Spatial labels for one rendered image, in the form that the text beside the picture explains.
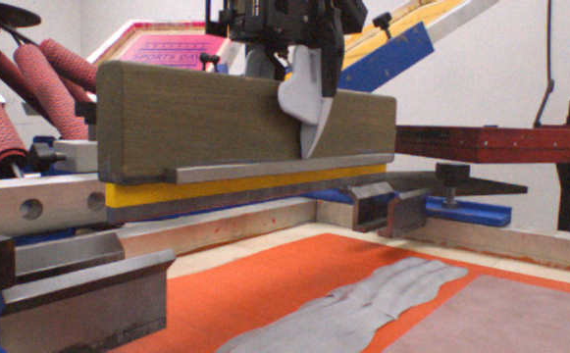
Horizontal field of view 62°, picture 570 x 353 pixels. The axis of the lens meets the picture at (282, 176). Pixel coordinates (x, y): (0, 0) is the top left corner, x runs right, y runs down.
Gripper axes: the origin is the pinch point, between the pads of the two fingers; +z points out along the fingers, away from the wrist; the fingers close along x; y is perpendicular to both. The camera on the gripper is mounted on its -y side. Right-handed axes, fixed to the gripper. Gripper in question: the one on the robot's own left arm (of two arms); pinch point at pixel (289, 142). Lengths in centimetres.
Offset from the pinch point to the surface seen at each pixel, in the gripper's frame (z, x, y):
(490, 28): -48, -41, -200
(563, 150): 3, 5, -111
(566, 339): 13.5, 21.9, -5.7
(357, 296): 12.9, 6.9, -1.2
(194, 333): 13.6, 1.1, 11.9
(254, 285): 13.5, -2.4, 1.6
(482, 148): 3, -8, -87
